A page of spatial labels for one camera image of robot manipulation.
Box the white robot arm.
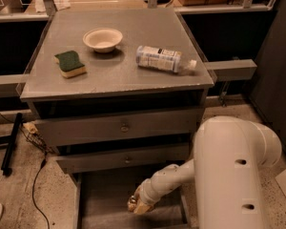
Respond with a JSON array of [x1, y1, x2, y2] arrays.
[[133, 116, 282, 229]]

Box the black metal bar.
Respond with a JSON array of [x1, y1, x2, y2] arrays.
[[1, 113, 22, 177]]

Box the plastic bottle with label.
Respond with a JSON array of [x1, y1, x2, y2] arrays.
[[135, 46, 197, 75]]

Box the black cable on floor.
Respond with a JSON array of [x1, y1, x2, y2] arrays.
[[31, 157, 51, 229]]

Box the top grey drawer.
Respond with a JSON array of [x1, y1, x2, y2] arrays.
[[35, 107, 204, 147]]

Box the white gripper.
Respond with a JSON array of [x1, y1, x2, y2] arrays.
[[133, 178, 163, 215]]

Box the middle grey drawer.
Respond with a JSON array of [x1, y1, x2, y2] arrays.
[[56, 142, 190, 174]]

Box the crushed orange soda can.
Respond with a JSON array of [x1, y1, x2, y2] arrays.
[[127, 196, 137, 212]]

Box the bottom grey open drawer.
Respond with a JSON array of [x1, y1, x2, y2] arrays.
[[76, 164, 190, 229]]

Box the white paper bowl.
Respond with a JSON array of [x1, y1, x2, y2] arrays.
[[83, 28, 123, 53]]

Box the grey drawer cabinet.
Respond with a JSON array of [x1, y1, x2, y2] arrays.
[[20, 9, 214, 229]]

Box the white crumpled cloth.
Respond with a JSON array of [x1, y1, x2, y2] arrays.
[[53, 0, 71, 10]]

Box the grey horizontal rail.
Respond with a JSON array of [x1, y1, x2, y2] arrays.
[[204, 59, 257, 82]]

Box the green and yellow sponge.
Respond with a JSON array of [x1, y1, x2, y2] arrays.
[[54, 51, 87, 78]]

